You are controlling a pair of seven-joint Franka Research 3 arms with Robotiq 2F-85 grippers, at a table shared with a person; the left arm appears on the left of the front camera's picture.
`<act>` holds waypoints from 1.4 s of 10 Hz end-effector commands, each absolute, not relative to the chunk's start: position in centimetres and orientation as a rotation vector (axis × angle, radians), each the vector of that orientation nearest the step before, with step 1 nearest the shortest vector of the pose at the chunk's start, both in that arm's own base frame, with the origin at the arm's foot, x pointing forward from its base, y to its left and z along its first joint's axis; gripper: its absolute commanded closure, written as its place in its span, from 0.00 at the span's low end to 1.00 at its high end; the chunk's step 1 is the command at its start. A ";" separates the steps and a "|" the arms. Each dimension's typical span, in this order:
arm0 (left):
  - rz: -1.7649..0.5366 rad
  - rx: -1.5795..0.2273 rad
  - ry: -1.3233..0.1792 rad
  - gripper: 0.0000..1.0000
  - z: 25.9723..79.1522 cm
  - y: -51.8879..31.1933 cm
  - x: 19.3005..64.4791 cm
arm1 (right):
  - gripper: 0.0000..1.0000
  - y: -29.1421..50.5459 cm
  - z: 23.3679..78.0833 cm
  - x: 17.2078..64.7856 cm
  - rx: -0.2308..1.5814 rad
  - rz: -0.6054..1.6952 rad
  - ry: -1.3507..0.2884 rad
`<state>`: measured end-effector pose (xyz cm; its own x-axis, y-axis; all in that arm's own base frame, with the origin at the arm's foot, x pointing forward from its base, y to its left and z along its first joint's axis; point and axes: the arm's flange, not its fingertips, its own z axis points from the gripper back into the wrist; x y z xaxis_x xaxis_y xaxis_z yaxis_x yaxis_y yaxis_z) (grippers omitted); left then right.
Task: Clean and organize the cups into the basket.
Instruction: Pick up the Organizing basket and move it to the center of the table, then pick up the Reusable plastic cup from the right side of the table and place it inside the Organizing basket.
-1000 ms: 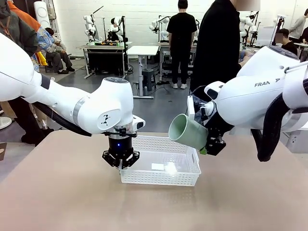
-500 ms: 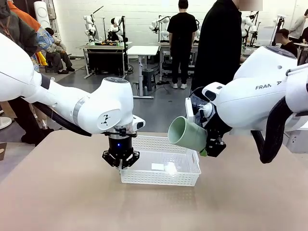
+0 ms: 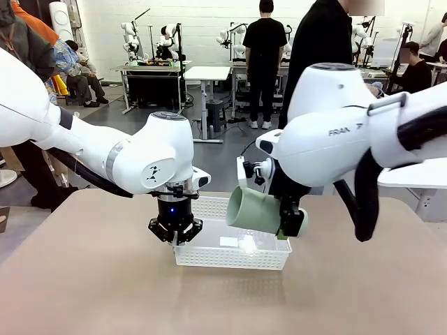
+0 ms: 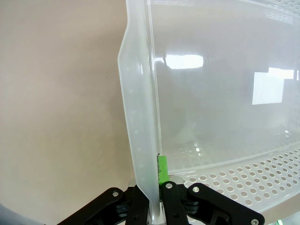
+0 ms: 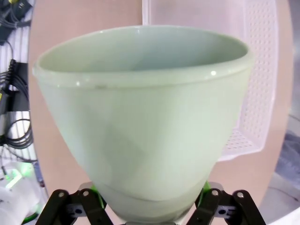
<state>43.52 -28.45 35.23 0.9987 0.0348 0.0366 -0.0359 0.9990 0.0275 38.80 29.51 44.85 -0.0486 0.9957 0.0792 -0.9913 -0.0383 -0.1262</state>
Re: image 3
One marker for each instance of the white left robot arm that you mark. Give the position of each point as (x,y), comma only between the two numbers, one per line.
(104,150)

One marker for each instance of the person in dark green jacket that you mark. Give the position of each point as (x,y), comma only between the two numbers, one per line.
(31,45)

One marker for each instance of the black tripod stand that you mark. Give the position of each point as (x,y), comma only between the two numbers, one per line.
(401,52)

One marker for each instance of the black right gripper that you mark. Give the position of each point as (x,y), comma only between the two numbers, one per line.
(284,185)

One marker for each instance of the white perforated plastic basket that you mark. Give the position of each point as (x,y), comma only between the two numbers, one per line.
(227,260)

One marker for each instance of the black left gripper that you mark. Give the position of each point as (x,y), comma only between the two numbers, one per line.
(174,214)

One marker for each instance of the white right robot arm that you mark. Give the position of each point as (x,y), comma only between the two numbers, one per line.
(331,122)

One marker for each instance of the person's left hand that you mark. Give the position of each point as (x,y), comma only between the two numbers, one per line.
(378,91)

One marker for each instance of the grey plastic stool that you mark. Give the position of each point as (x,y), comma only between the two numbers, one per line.
(216,115)

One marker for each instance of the white side table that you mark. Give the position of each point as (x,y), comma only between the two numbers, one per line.
(412,172)

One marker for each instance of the white label sticker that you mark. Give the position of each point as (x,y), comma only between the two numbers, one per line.
(228,241)

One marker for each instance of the seated person floral shirt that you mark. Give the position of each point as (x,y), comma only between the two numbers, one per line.
(68,63)

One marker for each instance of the black power strip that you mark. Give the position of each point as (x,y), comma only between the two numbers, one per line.
(236,121)

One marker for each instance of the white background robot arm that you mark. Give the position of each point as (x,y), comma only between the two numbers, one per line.
(167,42)
(358,35)
(132,38)
(239,45)

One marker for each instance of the white round stand base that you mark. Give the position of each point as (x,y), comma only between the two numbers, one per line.
(7,178)

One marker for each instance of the pale green cup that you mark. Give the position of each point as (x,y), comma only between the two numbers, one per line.
(251,209)

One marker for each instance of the white standing desk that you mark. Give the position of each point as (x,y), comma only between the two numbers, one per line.
(206,73)

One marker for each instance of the lab table with black panel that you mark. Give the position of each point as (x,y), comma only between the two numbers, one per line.
(153,87)

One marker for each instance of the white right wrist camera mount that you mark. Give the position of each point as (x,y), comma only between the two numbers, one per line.
(241,174)

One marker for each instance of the standing person black t-shirt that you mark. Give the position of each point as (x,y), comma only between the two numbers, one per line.
(263,42)

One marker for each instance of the person in orange jacket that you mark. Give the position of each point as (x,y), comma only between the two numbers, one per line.
(38,28)

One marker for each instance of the yellow cloth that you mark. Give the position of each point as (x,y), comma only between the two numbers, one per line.
(61,87)

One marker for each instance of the person in grey hoodie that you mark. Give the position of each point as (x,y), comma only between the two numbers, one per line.
(434,35)

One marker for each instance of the person in black sweater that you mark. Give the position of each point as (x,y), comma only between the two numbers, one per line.
(321,35)

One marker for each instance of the seated person black clothes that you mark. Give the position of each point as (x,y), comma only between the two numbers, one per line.
(417,75)

